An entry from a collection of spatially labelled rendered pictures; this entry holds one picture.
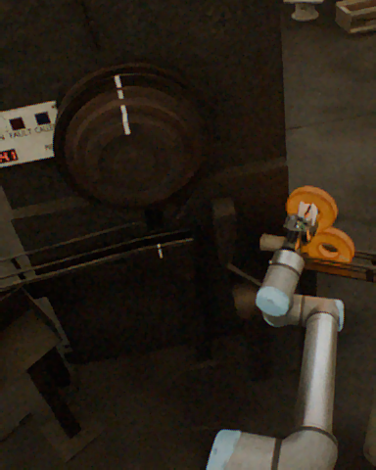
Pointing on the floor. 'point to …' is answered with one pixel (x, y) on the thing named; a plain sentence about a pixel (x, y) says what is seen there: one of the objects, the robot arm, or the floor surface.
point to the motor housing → (254, 331)
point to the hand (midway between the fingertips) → (311, 205)
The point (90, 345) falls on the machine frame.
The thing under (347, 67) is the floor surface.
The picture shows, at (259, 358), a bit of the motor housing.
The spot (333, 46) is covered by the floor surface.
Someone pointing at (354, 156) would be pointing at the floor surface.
